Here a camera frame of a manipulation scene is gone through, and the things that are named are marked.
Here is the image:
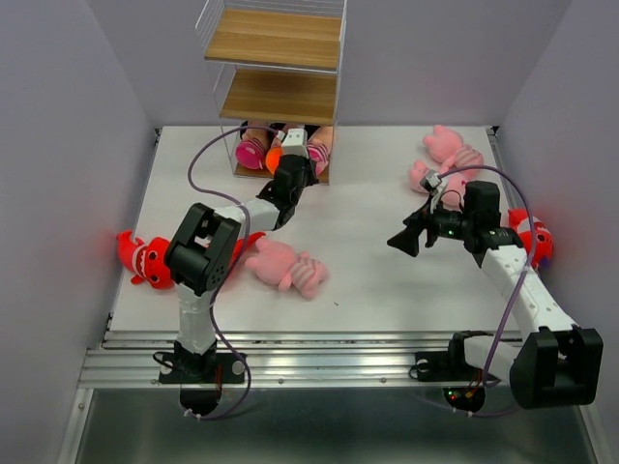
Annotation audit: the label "red fish plush left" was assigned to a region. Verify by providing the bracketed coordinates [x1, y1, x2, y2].
[227, 232, 266, 275]

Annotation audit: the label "wooden three-tier wire shelf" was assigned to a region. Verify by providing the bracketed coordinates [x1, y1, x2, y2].
[194, 0, 349, 187]

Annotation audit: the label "red fish plush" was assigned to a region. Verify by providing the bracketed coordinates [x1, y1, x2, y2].
[227, 232, 266, 275]
[508, 208, 554, 270]

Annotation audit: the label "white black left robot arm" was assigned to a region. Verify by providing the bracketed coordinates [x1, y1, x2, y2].
[164, 155, 318, 381]

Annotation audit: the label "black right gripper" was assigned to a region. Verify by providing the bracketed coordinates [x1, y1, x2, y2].
[385, 193, 474, 256]

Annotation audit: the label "red shark plush left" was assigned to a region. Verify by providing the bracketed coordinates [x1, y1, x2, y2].
[116, 230, 174, 290]

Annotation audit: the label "red fish plush right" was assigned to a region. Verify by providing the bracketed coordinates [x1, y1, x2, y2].
[508, 208, 554, 270]

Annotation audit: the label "pink pig plush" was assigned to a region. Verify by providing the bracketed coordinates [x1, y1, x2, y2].
[245, 237, 330, 300]
[423, 125, 484, 173]
[409, 160, 468, 208]

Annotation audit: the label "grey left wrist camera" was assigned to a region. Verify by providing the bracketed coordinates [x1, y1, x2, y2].
[281, 128, 309, 159]

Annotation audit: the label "aluminium mounting rail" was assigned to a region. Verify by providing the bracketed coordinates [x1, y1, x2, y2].
[76, 330, 528, 391]

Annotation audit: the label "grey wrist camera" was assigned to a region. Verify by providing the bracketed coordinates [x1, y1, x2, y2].
[420, 169, 446, 210]
[281, 128, 309, 159]

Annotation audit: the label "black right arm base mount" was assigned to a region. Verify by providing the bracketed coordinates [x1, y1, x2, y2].
[408, 331, 497, 417]

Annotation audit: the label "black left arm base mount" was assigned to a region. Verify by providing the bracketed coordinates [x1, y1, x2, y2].
[152, 351, 252, 421]

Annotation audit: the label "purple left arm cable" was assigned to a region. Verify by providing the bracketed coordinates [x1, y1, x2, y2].
[181, 128, 291, 421]

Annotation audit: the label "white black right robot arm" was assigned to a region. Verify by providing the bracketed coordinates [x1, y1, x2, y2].
[387, 181, 604, 409]

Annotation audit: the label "boy doll pink shorts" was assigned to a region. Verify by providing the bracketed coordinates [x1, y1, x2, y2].
[235, 121, 271, 170]

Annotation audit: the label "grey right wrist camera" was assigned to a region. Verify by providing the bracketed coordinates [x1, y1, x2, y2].
[420, 169, 446, 210]

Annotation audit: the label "boy doll orange shorts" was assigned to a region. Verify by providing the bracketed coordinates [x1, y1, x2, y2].
[265, 123, 291, 174]

